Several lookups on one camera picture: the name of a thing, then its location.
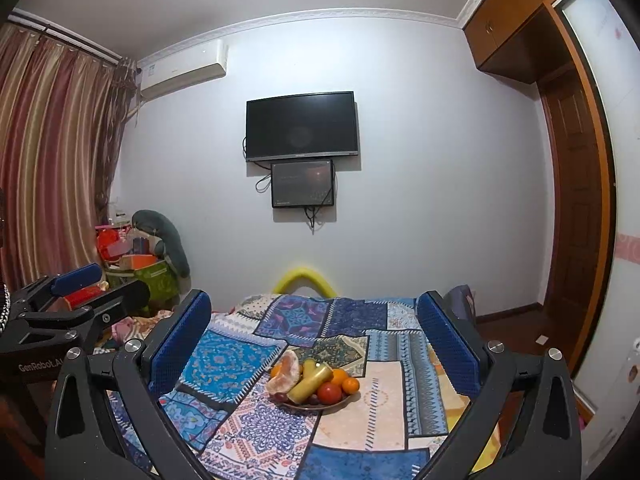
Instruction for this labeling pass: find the black wall television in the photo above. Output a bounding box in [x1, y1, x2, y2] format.
[245, 91, 360, 163]

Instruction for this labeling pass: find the white sliding wardrobe door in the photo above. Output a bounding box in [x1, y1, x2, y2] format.
[559, 0, 640, 461]

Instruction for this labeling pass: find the striped curtain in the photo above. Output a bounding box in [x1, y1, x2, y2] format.
[0, 22, 133, 291]

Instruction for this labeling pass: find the white air conditioner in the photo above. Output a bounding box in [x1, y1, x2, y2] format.
[139, 40, 229, 101]

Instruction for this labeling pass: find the dark blue cloth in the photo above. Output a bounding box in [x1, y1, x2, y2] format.
[442, 285, 477, 324]

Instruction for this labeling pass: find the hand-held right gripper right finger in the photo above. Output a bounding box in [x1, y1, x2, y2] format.
[416, 290, 586, 480]

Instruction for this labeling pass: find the wooden overhead cabinet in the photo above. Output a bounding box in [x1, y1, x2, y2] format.
[462, 0, 592, 84]

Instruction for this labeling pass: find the red tomato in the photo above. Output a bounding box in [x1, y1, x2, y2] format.
[317, 382, 344, 405]

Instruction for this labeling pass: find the curtain rail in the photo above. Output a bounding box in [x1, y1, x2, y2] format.
[10, 8, 139, 69]

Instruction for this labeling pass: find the wooden door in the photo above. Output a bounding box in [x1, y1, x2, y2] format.
[539, 70, 609, 342]

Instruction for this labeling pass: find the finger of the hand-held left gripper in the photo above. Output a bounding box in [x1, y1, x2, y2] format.
[12, 263, 104, 313]
[22, 280, 151, 356]

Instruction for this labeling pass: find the red plastic container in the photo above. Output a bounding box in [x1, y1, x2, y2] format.
[96, 227, 124, 261]

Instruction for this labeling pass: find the peeled pomelo piece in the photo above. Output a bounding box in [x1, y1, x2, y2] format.
[266, 350, 304, 395]

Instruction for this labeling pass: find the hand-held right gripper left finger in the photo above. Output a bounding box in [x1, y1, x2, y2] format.
[45, 289, 213, 480]

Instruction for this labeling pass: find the patchwork printed blanket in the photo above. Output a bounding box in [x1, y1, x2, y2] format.
[107, 292, 501, 480]

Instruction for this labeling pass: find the small black wall screen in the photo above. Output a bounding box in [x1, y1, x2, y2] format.
[271, 160, 336, 209]

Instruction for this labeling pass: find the red flat box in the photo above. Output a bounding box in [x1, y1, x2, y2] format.
[65, 285, 104, 309]

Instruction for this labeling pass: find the dark purple plate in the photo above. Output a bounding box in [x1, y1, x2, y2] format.
[267, 360, 362, 414]

